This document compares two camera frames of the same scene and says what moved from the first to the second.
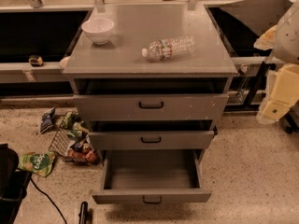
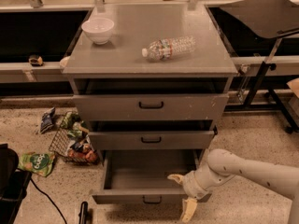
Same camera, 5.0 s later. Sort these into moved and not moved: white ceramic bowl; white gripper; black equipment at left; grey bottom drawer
Moved: white gripper
Not moved: grey bottom drawer; black equipment at left; white ceramic bowl
